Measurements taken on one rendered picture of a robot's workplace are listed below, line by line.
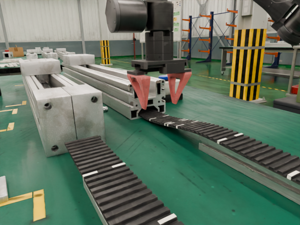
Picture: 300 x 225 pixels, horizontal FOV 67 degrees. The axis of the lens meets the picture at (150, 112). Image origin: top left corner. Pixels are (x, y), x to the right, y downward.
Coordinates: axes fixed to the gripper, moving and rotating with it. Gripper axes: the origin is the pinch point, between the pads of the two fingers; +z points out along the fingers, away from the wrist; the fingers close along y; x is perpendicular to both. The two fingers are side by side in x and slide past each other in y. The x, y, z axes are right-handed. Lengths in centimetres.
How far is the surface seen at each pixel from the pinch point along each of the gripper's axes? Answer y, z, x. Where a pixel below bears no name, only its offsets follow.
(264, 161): 2.1, 1.1, 26.4
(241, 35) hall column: -267, -19, -198
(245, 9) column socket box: -273, -55, -201
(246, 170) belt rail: 1.6, 3.8, 24.0
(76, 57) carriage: 3, -7, -62
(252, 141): -1.8, 1.2, 22.0
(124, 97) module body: 5.1, -0.4, -7.3
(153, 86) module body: -2.2, -2.4, -6.2
